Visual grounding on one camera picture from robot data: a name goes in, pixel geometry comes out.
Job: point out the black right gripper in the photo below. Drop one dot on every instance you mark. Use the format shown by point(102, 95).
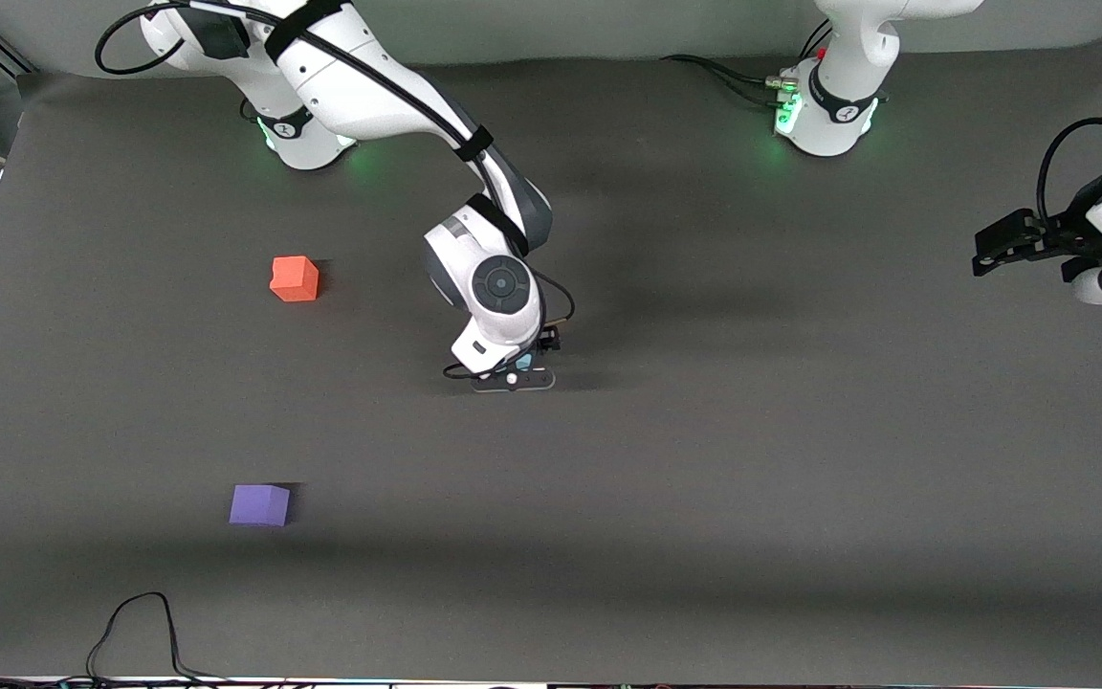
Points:
point(545, 341)

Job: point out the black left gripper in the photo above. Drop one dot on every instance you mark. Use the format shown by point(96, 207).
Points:
point(1065, 233)

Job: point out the light blue foam block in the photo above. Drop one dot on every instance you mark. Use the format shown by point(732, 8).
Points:
point(523, 363)

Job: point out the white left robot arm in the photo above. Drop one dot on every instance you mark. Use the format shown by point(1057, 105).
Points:
point(848, 57)

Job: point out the orange foam block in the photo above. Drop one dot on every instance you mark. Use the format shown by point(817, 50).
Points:
point(294, 278)

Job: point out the purple foam block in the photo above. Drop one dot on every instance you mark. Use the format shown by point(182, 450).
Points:
point(259, 505)

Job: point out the dark grey table mat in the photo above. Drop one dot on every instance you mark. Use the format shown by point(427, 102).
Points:
point(589, 478)

